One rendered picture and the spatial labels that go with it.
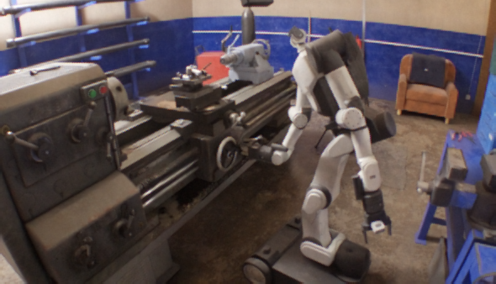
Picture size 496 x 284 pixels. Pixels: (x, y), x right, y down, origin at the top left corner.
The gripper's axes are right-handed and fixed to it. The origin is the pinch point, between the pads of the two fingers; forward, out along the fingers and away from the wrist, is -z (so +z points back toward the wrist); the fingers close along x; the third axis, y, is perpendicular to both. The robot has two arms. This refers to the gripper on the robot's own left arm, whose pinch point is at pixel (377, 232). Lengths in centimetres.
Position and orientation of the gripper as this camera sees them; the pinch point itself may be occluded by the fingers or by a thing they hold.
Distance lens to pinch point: 134.2
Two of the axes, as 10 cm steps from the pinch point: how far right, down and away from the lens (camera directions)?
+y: -1.0, 0.5, -9.9
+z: -2.5, -9.7, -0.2
